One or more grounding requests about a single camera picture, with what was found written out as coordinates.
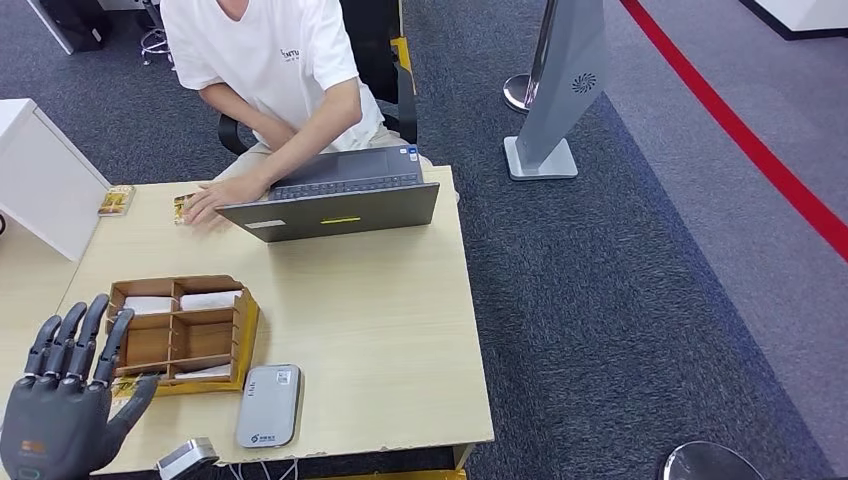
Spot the person's right hand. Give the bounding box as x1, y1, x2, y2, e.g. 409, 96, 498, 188
264, 122, 298, 150

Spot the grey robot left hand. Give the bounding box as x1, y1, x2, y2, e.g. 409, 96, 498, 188
0, 294, 162, 480

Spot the person's left hand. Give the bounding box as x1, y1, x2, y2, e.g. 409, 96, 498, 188
182, 175, 270, 230

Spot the person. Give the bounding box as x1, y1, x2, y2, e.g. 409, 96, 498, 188
158, 0, 435, 230

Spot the white card stack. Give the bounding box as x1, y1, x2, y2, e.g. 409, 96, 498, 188
122, 296, 175, 316
180, 291, 244, 312

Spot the thin white card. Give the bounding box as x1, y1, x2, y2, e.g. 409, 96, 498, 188
173, 365, 232, 380

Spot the grey laptop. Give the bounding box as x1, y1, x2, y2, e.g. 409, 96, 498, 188
215, 145, 441, 244

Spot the black office chair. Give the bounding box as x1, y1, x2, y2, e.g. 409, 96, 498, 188
218, 0, 420, 157

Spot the wooden organizer box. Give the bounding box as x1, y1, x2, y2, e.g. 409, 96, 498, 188
105, 275, 261, 397

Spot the chrome stool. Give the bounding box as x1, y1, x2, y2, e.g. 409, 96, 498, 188
137, 0, 179, 71

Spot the white cabinet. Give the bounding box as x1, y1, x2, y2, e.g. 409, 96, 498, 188
0, 98, 112, 262

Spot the black bag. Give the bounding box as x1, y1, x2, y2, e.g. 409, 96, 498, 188
38, 0, 114, 54

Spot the white desk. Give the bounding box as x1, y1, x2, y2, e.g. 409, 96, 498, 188
23, 0, 167, 57

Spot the chrome stanchion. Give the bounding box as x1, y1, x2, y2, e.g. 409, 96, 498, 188
501, 0, 560, 114
662, 441, 766, 480

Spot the grey floor sign stand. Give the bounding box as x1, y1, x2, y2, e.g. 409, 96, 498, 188
503, 0, 607, 182

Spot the white platform black edge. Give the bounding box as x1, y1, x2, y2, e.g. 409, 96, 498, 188
735, 0, 848, 42

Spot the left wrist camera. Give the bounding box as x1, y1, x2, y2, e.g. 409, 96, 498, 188
156, 437, 220, 480

